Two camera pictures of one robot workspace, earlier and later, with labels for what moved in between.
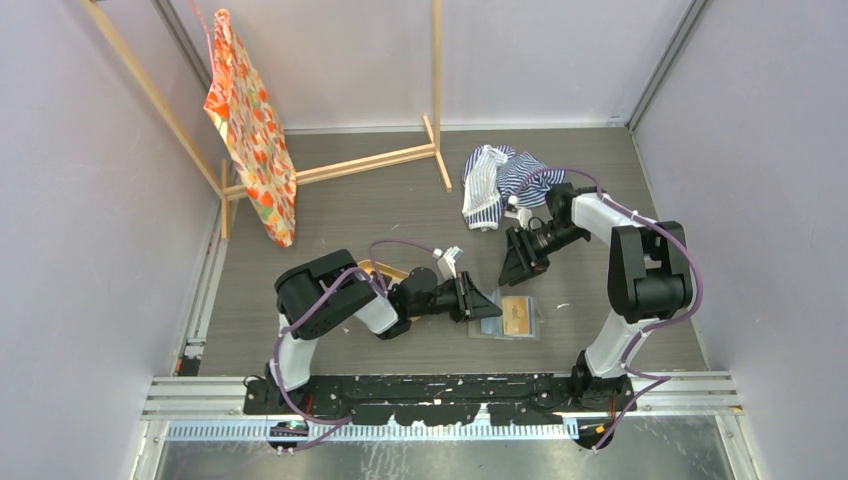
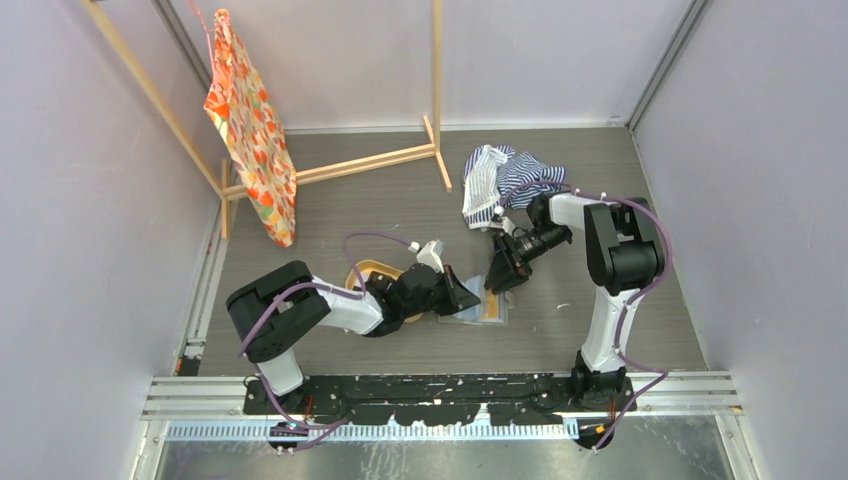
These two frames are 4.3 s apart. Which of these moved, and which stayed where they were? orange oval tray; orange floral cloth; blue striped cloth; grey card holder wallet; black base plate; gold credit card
Moved: grey card holder wallet; gold credit card
Stayed: blue striped cloth; orange floral cloth; black base plate; orange oval tray
